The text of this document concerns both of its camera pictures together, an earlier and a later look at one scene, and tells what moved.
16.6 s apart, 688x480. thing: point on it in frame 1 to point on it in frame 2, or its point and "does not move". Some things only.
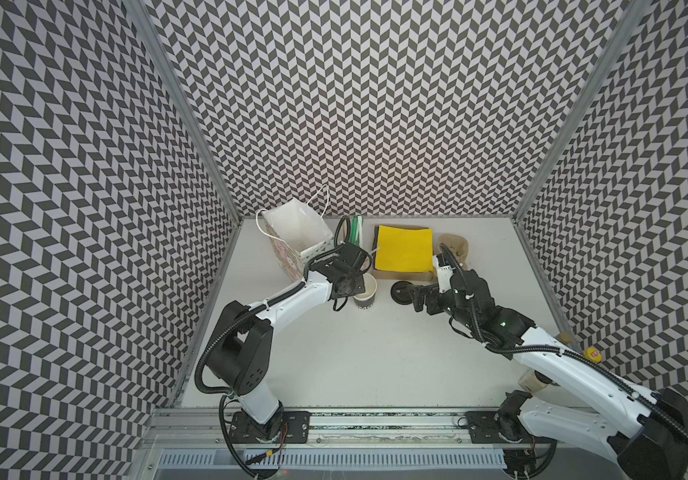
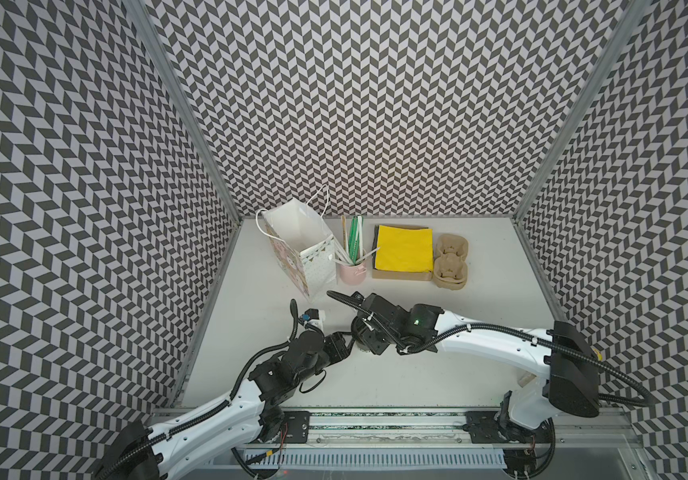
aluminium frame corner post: x=546 y=179 does not move
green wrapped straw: x=354 y=230 does not move
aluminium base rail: x=198 y=441 does not move
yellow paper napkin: x=404 y=249 does not move
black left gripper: x=360 y=286 to x=337 y=346
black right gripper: x=434 y=299 to x=365 y=306
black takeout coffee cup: x=366 y=300 to x=362 y=346
